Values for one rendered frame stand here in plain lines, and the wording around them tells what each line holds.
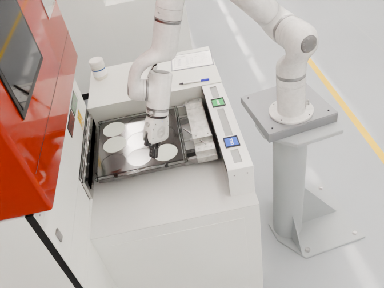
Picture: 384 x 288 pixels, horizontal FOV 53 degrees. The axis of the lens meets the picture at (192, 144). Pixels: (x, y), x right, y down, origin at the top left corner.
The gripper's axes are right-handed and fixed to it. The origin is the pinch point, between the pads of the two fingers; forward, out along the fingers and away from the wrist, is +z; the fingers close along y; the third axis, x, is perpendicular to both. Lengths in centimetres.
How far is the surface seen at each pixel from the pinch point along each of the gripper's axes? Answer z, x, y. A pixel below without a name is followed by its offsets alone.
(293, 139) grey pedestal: -7, -37, 46
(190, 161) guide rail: 5.3, -7.6, 14.7
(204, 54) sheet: -30, 23, 59
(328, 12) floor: -54, 60, 336
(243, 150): -8.0, -30.5, 14.5
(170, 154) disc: 1.9, -2.5, 7.1
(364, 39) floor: -35, 6, 296
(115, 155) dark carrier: 6.7, 17.8, -3.0
